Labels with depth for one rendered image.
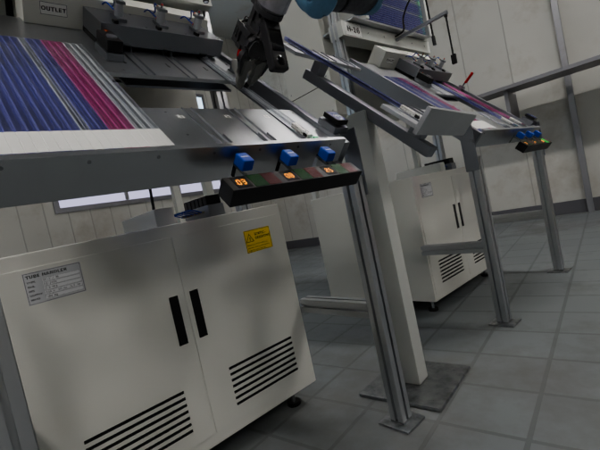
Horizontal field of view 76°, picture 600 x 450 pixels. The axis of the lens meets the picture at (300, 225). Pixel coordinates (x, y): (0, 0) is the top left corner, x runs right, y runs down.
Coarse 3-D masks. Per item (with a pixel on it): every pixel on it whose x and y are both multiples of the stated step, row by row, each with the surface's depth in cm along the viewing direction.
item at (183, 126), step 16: (160, 112) 75; (176, 112) 77; (192, 112) 80; (208, 112) 82; (224, 112) 85; (240, 112) 87; (256, 112) 91; (288, 112) 98; (160, 128) 70; (176, 128) 72; (192, 128) 74; (208, 128) 76; (224, 128) 79; (240, 128) 81; (256, 128) 84; (272, 128) 86; (288, 128) 89; (304, 128) 93; (176, 144) 67; (192, 144) 69
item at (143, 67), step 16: (0, 16) 91; (0, 32) 83; (16, 32) 86; (32, 32) 89; (48, 32) 92; (64, 32) 96; (80, 32) 99; (112, 64) 88; (128, 64) 91; (144, 64) 94; (160, 64) 98; (176, 64) 102; (192, 64) 106; (224, 64) 115; (128, 80) 94; (144, 80) 97; (160, 80) 101; (176, 80) 104; (192, 80) 98; (208, 80) 101; (224, 80) 104
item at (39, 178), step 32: (0, 160) 46; (32, 160) 49; (64, 160) 51; (96, 160) 54; (128, 160) 57; (160, 160) 61; (192, 160) 65; (224, 160) 69; (256, 160) 74; (0, 192) 49; (32, 192) 51; (64, 192) 54; (96, 192) 57
